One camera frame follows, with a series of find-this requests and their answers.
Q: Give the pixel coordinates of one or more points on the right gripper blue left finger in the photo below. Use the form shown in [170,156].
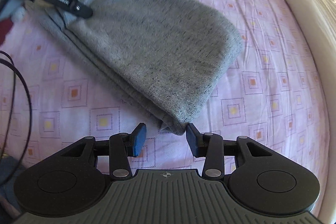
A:
[121,147]

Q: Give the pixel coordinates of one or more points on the pink patterned bed sheet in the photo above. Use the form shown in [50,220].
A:
[271,93]

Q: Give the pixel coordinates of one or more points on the cream duvet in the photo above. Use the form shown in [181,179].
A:
[317,21]

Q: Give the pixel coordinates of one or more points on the grey speckled pants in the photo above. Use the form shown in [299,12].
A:
[165,57]

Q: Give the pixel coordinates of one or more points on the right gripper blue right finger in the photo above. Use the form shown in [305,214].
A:
[209,146]

